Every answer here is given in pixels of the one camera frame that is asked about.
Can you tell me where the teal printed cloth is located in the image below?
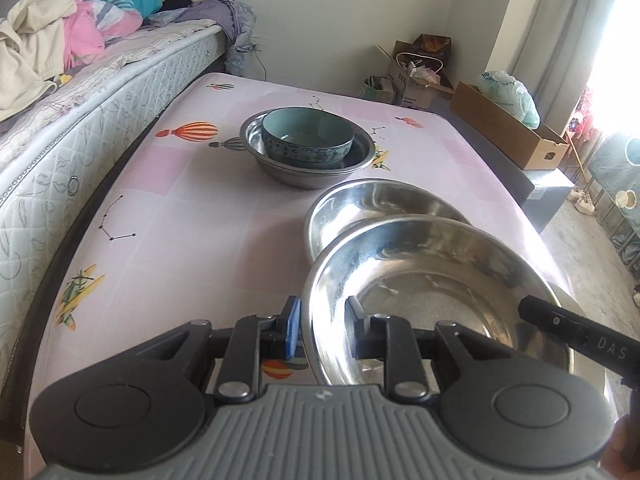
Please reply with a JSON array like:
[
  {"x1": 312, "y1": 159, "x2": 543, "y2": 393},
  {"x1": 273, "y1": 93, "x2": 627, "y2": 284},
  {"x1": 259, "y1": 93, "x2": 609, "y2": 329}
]
[{"x1": 590, "y1": 135, "x2": 640, "y2": 281}]

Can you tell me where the dark paper gift bag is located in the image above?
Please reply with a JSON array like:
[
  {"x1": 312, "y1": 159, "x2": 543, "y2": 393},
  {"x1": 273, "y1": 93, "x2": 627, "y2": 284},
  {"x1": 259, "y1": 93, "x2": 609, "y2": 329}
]
[{"x1": 412, "y1": 34, "x2": 453, "y2": 62}]

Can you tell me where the wooden stick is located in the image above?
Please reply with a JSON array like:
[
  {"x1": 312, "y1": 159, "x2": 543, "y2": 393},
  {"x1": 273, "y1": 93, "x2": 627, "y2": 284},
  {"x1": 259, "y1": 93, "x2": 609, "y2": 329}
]
[{"x1": 565, "y1": 130, "x2": 592, "y2": 187}]

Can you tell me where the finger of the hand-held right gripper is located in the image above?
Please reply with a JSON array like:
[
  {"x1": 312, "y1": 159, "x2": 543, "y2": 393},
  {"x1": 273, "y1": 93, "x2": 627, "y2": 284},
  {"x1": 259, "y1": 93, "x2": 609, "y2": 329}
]
[{"x1": 518, "y1": 295, "x2": 588, "y2": 356}]

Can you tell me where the green white plastic bag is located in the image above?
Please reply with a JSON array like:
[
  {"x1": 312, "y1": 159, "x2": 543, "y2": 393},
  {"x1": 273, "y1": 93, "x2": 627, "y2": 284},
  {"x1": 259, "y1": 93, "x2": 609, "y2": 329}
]
[{"x1": 476, "y1": 69, "x2": 542, "y2": 131}]

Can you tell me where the white quilted mattress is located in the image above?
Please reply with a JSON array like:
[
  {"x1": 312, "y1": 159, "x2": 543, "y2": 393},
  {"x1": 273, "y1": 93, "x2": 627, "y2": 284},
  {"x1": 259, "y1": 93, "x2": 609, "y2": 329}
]
[{"x1": 0, "y1": 22, "x2": 226, "y2": 322}]

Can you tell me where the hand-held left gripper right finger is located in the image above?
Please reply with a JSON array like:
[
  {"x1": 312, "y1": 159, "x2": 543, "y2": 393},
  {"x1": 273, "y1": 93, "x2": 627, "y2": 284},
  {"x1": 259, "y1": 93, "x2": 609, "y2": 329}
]
[{"x1": 346, "y1": 296, "x2": 506, "y2": 403}]

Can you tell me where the long cardboard box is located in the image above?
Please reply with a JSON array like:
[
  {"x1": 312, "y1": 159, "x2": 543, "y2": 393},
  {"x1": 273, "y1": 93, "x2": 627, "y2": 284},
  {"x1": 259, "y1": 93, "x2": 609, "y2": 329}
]
[{"x1": 451, "y1": 81, "x2": 571, "y2": 171}]

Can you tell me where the purple grey blanket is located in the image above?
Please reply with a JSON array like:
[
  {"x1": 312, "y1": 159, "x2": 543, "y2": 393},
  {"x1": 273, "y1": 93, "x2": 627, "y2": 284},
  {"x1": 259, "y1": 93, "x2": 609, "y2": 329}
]
[{"x1": 145, "y1": 0, "x2": 259, "y2": 79}]

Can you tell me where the white curtain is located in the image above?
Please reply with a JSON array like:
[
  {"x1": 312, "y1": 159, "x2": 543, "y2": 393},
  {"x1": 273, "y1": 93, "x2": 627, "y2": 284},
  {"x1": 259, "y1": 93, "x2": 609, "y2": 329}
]
[{"x1": 487, "y1": 0, "x2": 640, "y2": 111}]

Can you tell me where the pink printed tablecloth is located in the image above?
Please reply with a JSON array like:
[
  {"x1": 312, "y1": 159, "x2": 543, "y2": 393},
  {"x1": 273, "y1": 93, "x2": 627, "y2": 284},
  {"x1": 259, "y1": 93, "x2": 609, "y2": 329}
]
[{"x1": 20, "y1": 72, "x2": 608, "y2": 461}]

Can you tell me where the cream garment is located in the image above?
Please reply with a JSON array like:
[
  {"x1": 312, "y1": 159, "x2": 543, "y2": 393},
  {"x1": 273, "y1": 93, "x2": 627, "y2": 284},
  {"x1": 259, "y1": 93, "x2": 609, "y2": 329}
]
[{"x1": 0, "y1": 0, "x2": 79, "y2": 122}]

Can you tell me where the green paper bag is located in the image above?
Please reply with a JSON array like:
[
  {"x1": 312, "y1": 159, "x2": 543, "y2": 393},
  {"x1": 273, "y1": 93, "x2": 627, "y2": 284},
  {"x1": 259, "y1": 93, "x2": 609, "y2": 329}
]
[{"x1": 361, "y1": 75, "x2": 397, "y2": 104}]

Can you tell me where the cardboard box with papers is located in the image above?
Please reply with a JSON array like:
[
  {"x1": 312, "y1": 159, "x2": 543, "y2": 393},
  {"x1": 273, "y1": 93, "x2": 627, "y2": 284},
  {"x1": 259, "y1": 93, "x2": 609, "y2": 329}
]
[{"x1": 377, "y1": 40, "x2": 456, "y2": 112}]

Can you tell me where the stainless steel bowl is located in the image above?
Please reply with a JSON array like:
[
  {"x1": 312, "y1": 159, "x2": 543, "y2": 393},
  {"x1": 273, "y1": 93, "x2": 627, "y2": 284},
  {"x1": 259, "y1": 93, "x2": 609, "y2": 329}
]
[
  {"x1": 239, "y1": 107, "x2": 377, "y2": 190},
  {"x1": 301, "y1": 214, "x2": 576, "y2": 388},
  {"x1": 304, "y1": 179, "x2": 471, "y2": 261}
]

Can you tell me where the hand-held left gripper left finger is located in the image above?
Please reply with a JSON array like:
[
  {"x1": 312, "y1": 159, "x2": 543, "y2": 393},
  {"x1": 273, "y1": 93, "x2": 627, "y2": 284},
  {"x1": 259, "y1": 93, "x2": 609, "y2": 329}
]
[{"x1": 135, "y1": 296, "x2": 303, "y2": 403}]

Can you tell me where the teal ceramic bowl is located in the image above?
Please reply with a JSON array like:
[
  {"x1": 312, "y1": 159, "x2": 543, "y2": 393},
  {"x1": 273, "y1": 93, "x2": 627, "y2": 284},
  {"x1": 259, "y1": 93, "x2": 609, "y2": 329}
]
[{"x1": 261, "y1": 106, "x2": 355, "y2": 170}]

